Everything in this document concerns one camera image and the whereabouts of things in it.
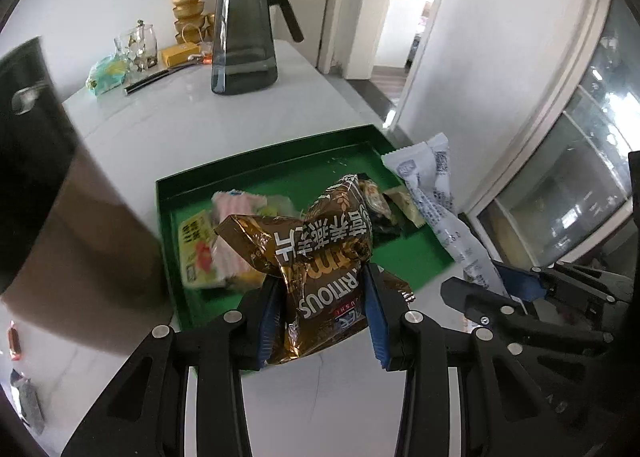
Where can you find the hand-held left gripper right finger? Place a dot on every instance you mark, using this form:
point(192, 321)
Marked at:
point(376, 324)

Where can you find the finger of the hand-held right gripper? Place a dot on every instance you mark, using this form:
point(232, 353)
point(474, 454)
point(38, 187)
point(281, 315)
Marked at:
point(467, 299)
point(522, 283)

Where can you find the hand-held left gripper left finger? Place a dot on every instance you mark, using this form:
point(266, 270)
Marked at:
point(265, 324)

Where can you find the white silver snack packet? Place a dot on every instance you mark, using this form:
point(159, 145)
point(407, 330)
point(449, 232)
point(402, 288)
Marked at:
point(440, 207)

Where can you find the yellow snack packet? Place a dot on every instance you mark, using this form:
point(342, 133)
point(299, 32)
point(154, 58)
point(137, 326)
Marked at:
point(197, 247)

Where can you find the brown snack packet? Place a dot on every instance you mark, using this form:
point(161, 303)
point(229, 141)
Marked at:
point(320, 237)

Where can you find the pale green candy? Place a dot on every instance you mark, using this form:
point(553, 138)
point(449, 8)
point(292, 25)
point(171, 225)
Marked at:
point(407, 207)

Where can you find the black gold cookie packet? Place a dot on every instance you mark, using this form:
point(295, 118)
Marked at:
point(377, 207)

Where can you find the green tray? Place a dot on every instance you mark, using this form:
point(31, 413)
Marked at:
point(300, 172)

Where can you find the glass sliding door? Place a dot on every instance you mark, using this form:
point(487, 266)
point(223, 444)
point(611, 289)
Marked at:
point(565, 162)

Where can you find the copper canister with black lid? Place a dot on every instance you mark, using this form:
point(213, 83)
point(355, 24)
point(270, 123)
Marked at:
point(75, 237)

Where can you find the dark white snack packet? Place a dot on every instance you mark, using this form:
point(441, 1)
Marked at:
point(29, 399)

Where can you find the small red candy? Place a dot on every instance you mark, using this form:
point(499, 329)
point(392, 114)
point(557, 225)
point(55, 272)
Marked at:
point(14, 341)

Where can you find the black utensil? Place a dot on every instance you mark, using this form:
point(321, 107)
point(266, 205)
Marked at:
point(150, 80)

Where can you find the yellow box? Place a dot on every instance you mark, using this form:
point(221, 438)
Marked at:
point(179, 55)

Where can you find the grey glass pitcher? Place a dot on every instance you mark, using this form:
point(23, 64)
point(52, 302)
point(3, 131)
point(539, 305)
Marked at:
point(245, 37)

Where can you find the green tissue pack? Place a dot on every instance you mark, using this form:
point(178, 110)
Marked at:
point(107, 75)

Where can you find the bright doorway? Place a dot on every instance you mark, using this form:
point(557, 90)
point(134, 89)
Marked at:
point(410, 2)

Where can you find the golden bowl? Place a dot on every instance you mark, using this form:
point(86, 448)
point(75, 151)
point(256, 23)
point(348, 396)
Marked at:
point(211, 26)

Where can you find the clear glass cup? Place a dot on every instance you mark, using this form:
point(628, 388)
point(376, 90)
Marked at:
point(140, 44)

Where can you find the stack of golden bowls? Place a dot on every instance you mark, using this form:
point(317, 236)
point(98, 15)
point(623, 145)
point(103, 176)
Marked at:
point(189, 12)

